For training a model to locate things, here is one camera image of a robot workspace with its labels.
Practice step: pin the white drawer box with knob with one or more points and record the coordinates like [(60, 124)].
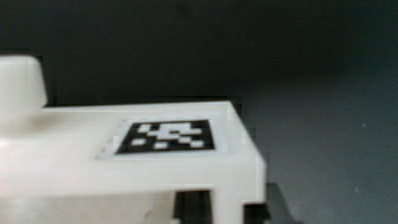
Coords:
[(100, 161)]

